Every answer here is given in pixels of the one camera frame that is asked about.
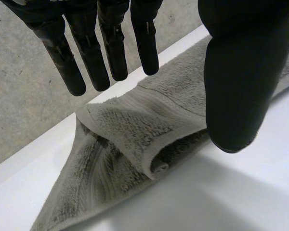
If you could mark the grey towel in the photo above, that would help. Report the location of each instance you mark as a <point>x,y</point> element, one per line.
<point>125,134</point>

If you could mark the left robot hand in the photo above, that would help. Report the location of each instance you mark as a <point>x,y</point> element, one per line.
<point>240,72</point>

